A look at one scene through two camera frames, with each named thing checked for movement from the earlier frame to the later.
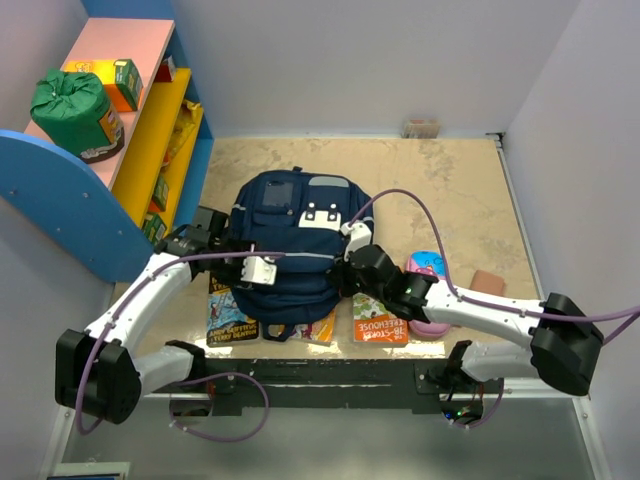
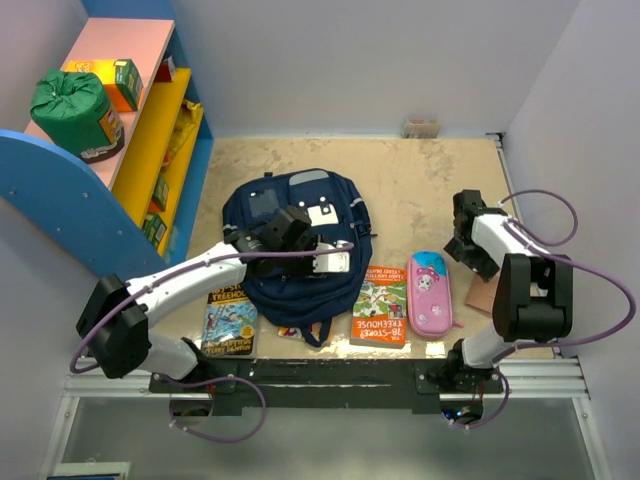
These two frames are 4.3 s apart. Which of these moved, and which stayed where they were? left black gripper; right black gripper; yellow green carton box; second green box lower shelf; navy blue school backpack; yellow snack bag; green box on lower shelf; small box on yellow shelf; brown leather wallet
Moved: right black gripper; navy blue school backpack; left black gripper
Stayed: green box on lower shelf; brown leather wallet; yellow snack bag; small box on yellow shelf; second green box lower shelf; yellow green carton box
